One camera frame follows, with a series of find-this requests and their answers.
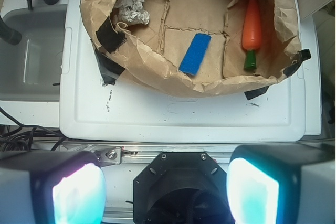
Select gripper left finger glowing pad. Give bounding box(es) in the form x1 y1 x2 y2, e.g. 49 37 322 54
1 151 106 223

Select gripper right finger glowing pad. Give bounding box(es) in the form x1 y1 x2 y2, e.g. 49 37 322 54
226 144 335 223

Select blue sponge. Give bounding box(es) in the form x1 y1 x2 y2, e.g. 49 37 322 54
179 33 211 76

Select grey plastic sink basin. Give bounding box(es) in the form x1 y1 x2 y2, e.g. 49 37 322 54
1 5 67 102

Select orange toy carrot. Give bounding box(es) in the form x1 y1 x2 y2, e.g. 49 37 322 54
242 0 262 71

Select crumpled white paper ball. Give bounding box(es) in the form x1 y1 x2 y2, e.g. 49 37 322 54
113 0 150 26

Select brown paper bag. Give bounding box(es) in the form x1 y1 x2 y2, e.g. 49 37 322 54
80 0 303 98

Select black floor cables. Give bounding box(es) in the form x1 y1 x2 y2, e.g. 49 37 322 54
0 107 64 153

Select metal corner bracket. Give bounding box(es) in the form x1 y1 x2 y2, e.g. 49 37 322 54
93 147 122 167

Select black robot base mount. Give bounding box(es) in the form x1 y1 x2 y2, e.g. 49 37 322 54
133 152 235 223

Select black hose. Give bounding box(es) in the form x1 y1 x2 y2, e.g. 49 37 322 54
0 15 22 46

